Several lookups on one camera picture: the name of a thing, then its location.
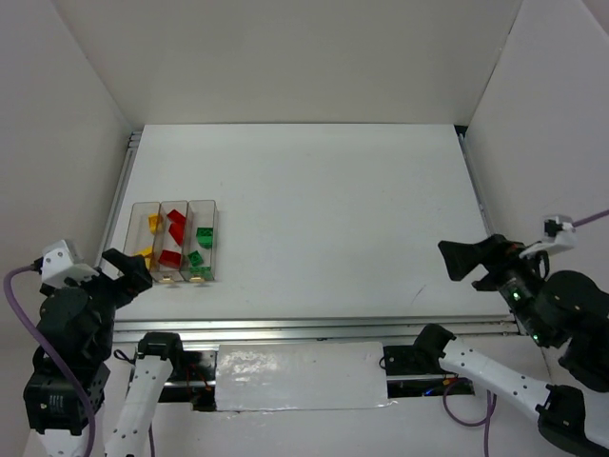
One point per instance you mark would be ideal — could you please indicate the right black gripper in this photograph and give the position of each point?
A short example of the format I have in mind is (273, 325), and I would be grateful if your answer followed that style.
(491, 262)

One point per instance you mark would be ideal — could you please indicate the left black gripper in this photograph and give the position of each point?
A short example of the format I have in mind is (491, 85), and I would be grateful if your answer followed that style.
(114, 284)

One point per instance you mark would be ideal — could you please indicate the yellow lego brick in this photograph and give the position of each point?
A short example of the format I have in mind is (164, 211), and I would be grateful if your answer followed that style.
(147, 254)

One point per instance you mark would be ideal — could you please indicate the yellow red lego stack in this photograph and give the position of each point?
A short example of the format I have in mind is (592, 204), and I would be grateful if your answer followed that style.
(170, 259)

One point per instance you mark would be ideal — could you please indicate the green yellow striped lego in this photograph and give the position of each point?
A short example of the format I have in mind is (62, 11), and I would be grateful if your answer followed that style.
(155, 223)

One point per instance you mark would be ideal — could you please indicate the red lego brick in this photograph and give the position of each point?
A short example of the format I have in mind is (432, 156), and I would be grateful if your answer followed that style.
(177, 232)

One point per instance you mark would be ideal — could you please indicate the green small lego brick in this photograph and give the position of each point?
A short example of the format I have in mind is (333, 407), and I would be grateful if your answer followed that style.
(196, 259)

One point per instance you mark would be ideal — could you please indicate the green lego piece separated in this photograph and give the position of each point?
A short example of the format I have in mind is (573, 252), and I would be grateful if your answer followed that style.
(201, 273)

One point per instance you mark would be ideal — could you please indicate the green printed lego brick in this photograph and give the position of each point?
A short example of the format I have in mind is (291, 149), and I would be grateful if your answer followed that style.
(205, 237)

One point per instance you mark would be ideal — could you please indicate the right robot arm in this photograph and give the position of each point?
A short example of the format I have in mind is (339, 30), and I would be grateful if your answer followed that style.
(565, 309)

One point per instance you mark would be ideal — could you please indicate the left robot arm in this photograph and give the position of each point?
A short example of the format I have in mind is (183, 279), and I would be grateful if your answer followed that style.
(65, 395)

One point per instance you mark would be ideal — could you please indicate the clear container left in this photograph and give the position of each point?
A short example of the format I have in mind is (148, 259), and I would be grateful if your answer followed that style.
(138, 235)

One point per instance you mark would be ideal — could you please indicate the clear container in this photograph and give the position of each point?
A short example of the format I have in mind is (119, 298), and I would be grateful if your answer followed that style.
(138, 235)
(200, 213)
(162, 274)

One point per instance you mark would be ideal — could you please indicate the clear container middle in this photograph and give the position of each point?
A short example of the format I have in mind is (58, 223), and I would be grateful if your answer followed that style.
(162, 274)

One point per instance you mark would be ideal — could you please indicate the clear container right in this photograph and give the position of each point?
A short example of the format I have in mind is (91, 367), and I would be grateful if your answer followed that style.
(200, 213)

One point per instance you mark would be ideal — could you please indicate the white taped panel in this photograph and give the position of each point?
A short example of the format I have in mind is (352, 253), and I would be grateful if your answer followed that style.
(312, 376)

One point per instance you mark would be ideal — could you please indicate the aluminium frame rail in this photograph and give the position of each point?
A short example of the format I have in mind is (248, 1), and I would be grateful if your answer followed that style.
(325, 232)

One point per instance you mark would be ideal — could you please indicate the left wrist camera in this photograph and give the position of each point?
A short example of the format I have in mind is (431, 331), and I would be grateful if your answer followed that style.
(62, 266)

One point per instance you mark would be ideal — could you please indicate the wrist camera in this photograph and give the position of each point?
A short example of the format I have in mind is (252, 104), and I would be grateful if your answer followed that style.
(62, 266)
(554, 235)

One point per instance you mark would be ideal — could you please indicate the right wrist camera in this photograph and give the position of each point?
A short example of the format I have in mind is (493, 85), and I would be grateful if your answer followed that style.
(554, 235)

